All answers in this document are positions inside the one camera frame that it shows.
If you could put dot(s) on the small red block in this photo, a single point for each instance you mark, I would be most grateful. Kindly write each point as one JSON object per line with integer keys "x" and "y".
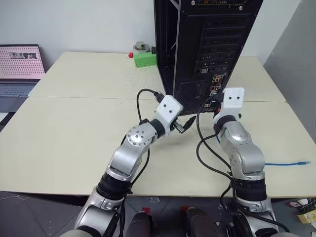
{"x": 131, "y": 55}

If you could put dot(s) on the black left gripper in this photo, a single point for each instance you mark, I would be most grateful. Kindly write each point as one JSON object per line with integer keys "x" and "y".
{"x": 177, "y": 126}

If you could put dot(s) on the red and white packet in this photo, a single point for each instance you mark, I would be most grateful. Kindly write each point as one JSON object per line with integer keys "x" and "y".
{"x": 293, "y": 204}

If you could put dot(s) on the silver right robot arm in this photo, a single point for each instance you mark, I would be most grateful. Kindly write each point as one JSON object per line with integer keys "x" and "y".
{"x": 240, "y": 150}

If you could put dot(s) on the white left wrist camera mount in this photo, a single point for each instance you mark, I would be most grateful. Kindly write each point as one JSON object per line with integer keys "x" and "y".
{"x": 169, "y": 106}

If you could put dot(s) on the dark rounded shape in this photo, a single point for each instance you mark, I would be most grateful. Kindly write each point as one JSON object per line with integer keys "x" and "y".
{"x": 198, "y": 223}
{"x": 140, "y": 225}

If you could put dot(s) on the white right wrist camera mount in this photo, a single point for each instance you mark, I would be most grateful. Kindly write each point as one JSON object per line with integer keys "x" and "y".
{"x": 233, "y": 98}

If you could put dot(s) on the black computer tower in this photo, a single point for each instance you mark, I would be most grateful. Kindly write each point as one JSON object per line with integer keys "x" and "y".
{"x": 197, "y": 49}

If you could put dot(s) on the grey laptop with pink screen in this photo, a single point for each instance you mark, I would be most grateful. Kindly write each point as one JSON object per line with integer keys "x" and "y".
{"x": 18, "y": 64}

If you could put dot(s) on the green box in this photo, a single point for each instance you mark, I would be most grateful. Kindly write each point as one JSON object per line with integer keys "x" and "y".
{"x": 145, "y": 60}

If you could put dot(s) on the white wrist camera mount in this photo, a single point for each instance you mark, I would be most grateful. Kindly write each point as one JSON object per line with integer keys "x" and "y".
{"x": 169, "y": 106}
{"x": 233, "y": 98}

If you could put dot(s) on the brown cardboard piece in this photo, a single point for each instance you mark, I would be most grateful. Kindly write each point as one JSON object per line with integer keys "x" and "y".
{"x": 307, "y": 217}

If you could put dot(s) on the small black device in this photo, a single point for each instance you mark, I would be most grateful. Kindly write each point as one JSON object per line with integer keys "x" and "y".
{"x": 153, "y": 50}

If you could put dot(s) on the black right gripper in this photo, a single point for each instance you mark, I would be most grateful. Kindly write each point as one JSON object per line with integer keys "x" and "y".
{"x": 218, "y": 98}

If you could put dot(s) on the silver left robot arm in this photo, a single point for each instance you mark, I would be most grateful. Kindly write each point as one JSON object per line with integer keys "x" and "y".
{"x": 138, "y": 138}

